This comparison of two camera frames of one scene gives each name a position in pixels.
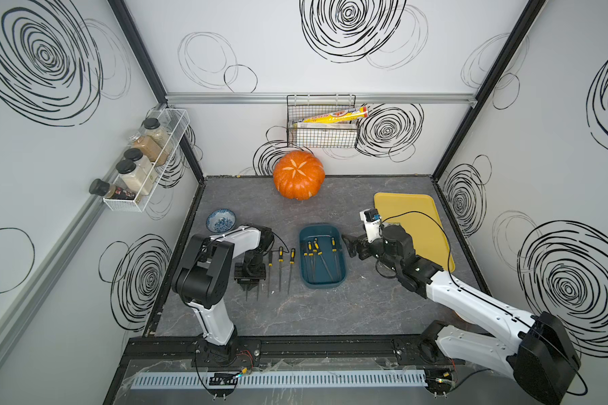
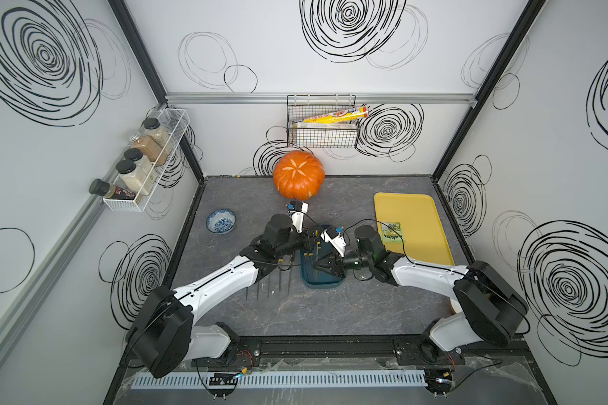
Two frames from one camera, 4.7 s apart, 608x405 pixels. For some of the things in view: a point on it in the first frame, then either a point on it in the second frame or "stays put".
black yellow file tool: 291,262 stays put
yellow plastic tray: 418,214 stays put
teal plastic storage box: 322,258 stays put
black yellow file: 280,260 stays put
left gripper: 253,280 -> 307,241
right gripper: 352,246 -> 335,264
